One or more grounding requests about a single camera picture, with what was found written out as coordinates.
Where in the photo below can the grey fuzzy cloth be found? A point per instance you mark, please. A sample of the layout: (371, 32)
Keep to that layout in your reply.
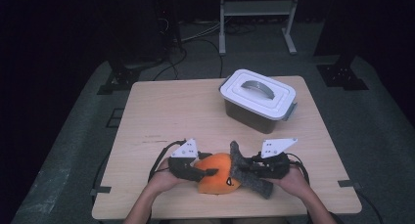
(238, 165)

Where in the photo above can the translucent plastic storage box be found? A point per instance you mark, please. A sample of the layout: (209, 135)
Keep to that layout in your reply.
(251, 118)

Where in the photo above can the orange plush toy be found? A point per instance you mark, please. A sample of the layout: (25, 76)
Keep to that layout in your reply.
(213, 181)

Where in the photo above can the person's right hand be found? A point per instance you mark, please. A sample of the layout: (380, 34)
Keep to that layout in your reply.
(295, 183)

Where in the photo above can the white metal stand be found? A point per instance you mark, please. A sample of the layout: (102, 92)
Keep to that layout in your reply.
(254, 8)

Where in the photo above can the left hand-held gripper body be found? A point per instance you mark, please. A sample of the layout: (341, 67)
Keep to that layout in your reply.
(186, 167)

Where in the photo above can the black stand base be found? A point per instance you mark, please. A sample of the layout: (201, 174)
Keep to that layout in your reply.
(122, 77)
(342, 75)

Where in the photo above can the black floor tape marking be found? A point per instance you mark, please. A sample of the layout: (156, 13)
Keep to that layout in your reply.
(115, 118)

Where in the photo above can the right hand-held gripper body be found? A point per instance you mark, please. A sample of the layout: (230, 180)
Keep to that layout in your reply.
(272, 167)

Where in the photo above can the person's left hand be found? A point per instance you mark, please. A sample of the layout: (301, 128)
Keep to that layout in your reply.
(163, 180)

